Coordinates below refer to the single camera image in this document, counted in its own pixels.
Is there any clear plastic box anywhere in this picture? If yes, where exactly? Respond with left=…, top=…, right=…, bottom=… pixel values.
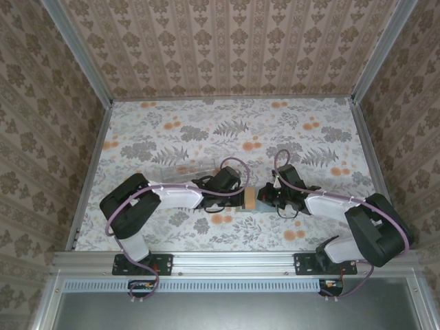
left=159, top=159, right=218, bottom=184

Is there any small controller board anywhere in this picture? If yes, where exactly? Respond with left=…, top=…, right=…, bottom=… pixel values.
left=318, top=278, right=345, bottom=297
left=128, top=278, right=162, bottom=299

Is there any grey metal panel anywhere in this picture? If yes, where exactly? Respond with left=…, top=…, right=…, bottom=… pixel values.
left=51, top=291, right=422, bottom=330

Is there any thin black cable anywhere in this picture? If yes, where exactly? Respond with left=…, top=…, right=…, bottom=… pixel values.
left=202, top=202, right=228, bottom=215
left=276, top=206, right=300, bottom=221

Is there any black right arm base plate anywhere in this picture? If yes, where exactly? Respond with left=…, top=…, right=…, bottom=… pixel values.
left=294, top=252, right=358, bottom=276

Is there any aluminium mounting rail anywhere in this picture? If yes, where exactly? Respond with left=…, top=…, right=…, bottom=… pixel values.
left=49, top=250, right=422, bottom=278

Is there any aluminium side rail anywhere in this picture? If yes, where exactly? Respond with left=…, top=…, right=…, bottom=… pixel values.
left=350, top=98, right=404, bottom=243
left=70, top=101, right=114, bottom=252

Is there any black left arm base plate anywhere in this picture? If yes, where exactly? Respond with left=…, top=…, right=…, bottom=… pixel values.
left=112, top=252, right=173, bottom=276

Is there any white slotted cable duct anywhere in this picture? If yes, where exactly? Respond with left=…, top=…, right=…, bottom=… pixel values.
left=63, top=278, right=322, bottom=294

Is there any aluminium corner post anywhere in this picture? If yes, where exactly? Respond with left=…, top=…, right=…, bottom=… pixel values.
left=43, top=0, right=114, bottom=106
left=351, top=0, right=419, bottom=104

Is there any aluminium frame post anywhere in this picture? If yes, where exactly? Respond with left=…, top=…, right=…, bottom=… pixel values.
left=407, top=271, right=440, bottom=330
left=29, top=271, right=66, bottom=330

